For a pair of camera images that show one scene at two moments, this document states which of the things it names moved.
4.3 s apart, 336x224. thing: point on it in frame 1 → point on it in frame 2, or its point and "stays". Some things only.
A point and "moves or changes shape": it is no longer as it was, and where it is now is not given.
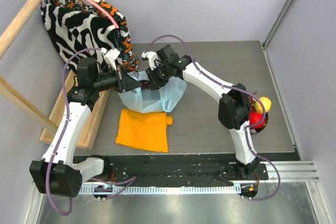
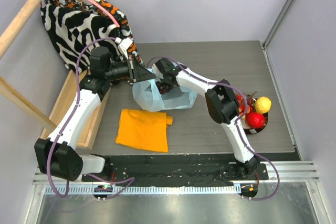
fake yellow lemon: [266, 102] stays
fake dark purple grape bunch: [145, 84] → [164, 87]
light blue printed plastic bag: [164, 99] moves or changes shape
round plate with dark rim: [254, 131] stays
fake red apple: [256, 120] stays
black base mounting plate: [177, 170] stays
